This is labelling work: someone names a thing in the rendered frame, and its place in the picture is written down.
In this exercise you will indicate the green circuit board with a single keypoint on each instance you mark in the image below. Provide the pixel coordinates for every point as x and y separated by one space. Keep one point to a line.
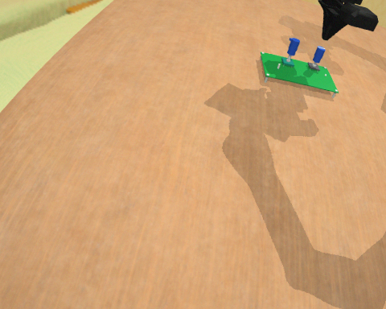
297 71

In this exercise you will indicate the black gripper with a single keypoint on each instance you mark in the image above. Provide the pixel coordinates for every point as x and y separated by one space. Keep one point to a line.
337 15

